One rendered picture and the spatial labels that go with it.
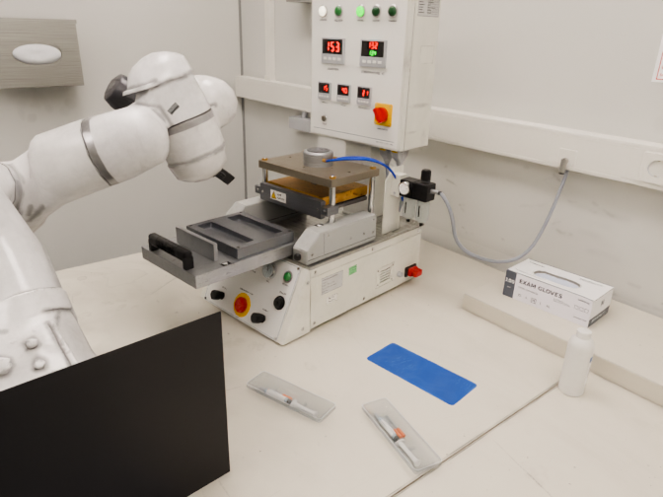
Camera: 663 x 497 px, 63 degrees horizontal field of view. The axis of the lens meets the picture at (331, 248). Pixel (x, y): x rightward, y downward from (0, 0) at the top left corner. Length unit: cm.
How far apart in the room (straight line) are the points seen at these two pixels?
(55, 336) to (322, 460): 48
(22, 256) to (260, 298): 62
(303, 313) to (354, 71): 64
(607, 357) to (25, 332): 111
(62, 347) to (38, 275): 12
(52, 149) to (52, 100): 167
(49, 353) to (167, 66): 46
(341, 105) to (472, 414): 86
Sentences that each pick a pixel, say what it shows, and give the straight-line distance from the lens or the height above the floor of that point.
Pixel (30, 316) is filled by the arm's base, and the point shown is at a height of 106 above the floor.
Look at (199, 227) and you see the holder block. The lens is 131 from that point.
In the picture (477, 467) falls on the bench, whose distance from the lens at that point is 102.
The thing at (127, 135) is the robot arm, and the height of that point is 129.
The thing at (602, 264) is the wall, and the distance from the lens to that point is 162.
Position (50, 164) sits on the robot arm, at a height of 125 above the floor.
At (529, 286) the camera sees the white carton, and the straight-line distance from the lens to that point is 146.
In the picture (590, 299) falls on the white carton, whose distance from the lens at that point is 141.
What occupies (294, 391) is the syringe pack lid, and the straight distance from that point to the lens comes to 110.
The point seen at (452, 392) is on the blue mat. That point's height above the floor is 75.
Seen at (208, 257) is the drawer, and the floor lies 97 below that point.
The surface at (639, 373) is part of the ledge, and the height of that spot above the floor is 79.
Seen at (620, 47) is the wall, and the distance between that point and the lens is 155.
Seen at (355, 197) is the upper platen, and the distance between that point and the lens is 141.
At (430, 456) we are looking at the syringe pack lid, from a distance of 99.
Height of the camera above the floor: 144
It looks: 22 degrees down
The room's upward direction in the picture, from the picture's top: 2 degrees clockwise
